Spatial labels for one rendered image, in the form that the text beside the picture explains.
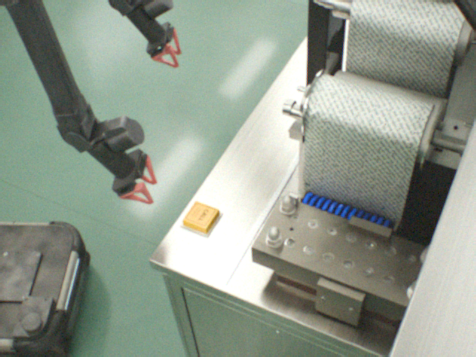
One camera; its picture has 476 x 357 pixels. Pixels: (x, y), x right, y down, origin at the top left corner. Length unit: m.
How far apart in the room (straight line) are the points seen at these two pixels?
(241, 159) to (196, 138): 1.36
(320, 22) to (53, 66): 0.67
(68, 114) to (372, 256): 0.70
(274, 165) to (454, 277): 1.13
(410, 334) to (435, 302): 0.04
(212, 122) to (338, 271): 1.91
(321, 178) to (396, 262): 0.25
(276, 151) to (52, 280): 1.06
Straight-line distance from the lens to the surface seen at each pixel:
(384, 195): 1.36
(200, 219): 1.54
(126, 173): 1.38
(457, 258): 0.60
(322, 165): 1.36
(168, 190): 2.84
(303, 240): 1.36
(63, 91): 1.24
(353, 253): 1.35
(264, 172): 1.66
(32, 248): 2.49
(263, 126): 1.78
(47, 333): 2.27
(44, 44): 1.18
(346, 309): 1.35
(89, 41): 3.81
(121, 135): 1.30
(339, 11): 1.45
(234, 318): 1.55
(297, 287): 1.43
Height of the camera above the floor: 2.14
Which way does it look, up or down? 49 degrees down
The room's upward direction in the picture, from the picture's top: 4 degrees counter-clockwise
